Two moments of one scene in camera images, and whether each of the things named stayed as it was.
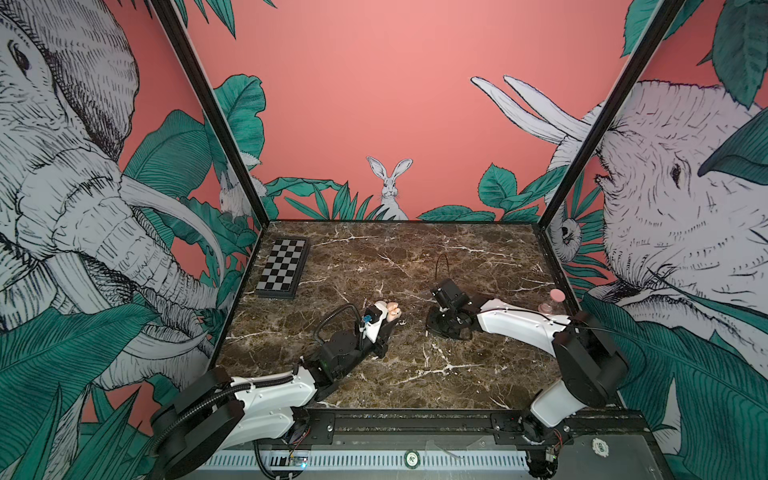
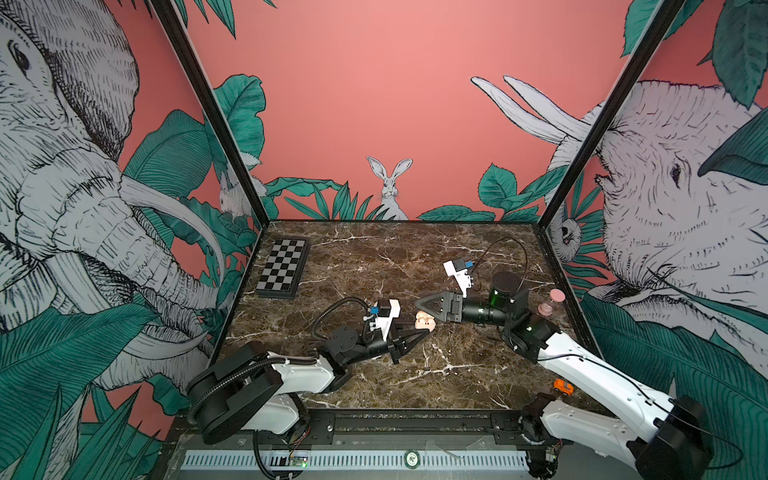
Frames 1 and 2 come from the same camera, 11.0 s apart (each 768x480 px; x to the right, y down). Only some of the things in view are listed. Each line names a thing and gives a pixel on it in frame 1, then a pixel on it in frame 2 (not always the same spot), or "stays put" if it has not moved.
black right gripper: x=431 y=324 -> x=454 y=313
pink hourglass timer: x=556 y=295 stays put
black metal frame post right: x=668 y=13 stays put
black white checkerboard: x=283 y=268 stays put
